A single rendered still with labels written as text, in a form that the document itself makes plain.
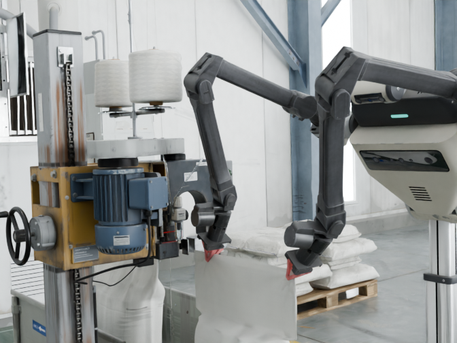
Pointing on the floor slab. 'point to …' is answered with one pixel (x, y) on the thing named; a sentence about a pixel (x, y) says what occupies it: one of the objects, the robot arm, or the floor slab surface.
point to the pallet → (329, 299)
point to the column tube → (53, 128)
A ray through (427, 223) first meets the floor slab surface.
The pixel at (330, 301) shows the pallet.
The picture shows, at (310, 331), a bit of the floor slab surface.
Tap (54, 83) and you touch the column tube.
